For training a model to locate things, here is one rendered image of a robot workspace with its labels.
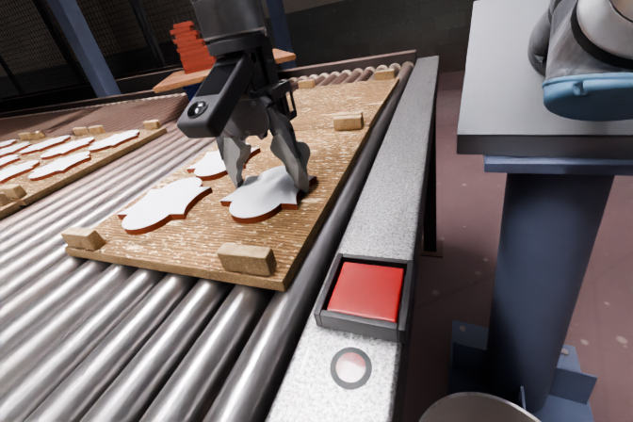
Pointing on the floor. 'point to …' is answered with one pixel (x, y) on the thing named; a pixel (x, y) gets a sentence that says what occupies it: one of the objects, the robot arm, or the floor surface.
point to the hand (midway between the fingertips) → (268, 190)
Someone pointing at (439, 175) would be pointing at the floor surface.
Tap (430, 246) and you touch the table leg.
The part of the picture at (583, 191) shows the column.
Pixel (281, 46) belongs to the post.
